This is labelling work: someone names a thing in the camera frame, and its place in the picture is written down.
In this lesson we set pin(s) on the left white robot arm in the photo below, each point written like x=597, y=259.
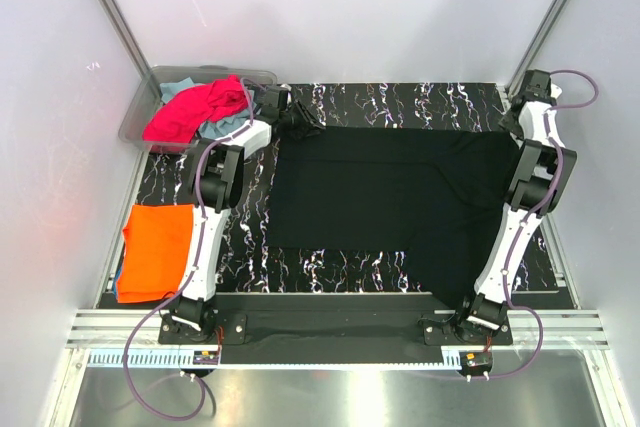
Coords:
x=216, y=182

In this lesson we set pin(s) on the right aluminium frame post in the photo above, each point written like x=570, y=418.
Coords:
x=544, y=29

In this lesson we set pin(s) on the pink t-shirt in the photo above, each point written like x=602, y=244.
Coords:
x=179, y=119

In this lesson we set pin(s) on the left aluminium frame post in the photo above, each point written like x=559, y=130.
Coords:
x=126, y=35

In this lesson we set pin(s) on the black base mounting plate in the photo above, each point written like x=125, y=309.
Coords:
x=422, y=304

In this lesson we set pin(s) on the clear plastic bin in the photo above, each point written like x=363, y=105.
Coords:
x=147, y=100

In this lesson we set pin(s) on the aluminium front rail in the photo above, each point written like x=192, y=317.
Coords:
x=551, y=329

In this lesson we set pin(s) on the grey-blue t-shirt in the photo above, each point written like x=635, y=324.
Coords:
x=209, y=130

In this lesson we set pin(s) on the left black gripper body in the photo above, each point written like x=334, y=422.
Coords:
x=295, y=126

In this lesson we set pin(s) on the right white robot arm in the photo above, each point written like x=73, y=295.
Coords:
x=536, y=186

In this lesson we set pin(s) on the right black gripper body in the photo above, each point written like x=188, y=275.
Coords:
x=507, y=121

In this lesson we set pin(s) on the white slotted cable duct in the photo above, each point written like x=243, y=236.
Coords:
x=201, y=358

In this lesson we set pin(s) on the folded orange t-shirt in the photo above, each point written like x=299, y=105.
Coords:
x=157, y=241

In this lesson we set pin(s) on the aluminium frame post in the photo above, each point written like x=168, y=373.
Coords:
x=544, y=29
x=126, y=35

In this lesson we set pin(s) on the black polo shirt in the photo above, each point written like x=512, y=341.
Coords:
x=436, y=196

